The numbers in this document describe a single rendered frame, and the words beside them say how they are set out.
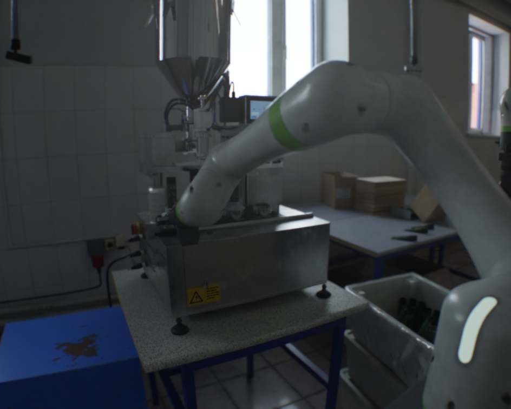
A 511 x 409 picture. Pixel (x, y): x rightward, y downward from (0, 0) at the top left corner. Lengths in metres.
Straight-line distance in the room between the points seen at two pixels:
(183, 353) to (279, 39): 3.09
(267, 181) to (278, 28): 2.46
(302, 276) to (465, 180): 0.81
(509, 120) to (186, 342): 1.14
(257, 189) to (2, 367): 1.10
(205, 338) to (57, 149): 1.85
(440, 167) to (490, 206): 0.10
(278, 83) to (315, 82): 2.99
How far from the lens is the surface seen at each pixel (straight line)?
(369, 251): 1.91
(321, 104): 0.54
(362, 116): 0.56
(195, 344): 1.07
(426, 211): 2.57
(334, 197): 2.80
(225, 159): 0.84
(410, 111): 0.64
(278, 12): 3.70
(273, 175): 1.38
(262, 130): 0.68
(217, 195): 0.85
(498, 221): 0.58
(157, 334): 1.13
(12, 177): 2.65
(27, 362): 1.41
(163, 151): 1.25
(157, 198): 1.29
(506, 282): 0.48
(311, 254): 1.28
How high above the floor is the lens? 1.33
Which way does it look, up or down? 11 degrees down
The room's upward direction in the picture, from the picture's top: straight up
